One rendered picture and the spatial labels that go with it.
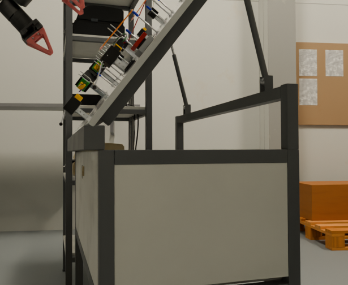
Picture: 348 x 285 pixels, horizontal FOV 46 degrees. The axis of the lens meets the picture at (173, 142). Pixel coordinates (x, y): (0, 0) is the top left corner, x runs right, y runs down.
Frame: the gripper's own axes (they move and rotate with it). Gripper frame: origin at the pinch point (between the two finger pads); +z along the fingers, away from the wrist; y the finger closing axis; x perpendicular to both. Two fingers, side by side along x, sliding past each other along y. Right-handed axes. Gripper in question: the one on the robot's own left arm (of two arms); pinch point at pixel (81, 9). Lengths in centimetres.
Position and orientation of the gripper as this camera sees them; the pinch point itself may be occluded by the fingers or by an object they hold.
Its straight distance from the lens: 142.2
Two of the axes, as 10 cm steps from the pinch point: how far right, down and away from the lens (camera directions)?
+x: -8.5, 4.6, -2.7
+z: 4.5, 8.9, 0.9
